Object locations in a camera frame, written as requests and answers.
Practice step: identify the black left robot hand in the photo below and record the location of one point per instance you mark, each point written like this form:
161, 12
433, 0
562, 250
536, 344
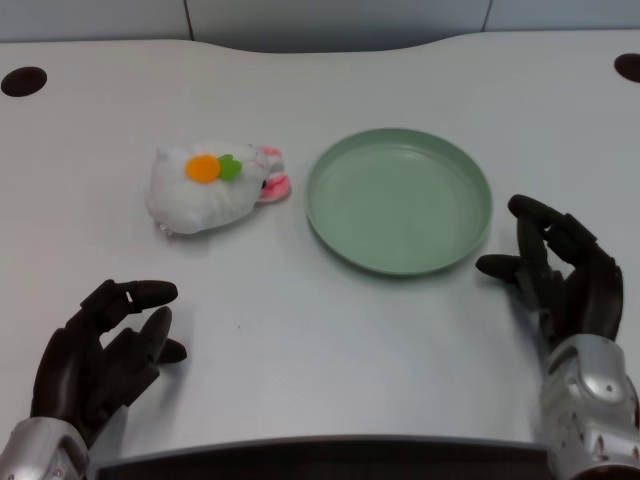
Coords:
70, 370

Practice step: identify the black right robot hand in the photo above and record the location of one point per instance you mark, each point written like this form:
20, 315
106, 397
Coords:
590, 285

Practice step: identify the white rabbit doll with carrot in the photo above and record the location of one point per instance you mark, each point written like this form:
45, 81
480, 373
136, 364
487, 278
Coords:
200, 200

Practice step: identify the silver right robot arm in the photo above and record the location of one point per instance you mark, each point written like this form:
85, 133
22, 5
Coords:
595, 405

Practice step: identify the green round plate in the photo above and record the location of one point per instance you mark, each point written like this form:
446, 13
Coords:
400, 210

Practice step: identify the black table grommet hole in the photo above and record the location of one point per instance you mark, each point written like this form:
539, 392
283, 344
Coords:
24, 81
630, 67

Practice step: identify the dark robot torso edge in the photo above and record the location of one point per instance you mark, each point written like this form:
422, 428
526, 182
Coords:
320, 462

